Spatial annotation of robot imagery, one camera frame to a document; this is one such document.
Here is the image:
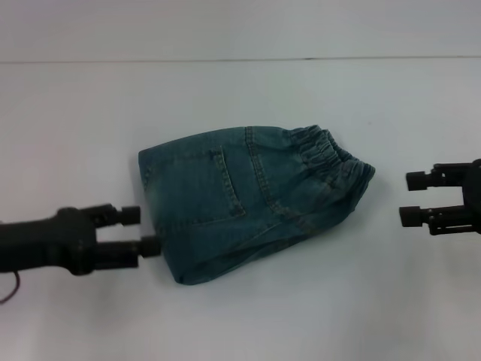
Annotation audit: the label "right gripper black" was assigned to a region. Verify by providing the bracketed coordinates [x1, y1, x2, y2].
[398, 158, 481, 237]

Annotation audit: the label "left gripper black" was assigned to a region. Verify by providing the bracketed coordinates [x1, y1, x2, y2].
[0, 204, 162, 278]

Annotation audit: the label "blue denim shorts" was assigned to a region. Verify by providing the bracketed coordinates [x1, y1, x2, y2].
[138, 125, 377, 286]

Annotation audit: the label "left wrist dark cable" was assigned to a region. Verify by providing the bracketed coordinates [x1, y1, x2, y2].
[0, 272, 20, 304]

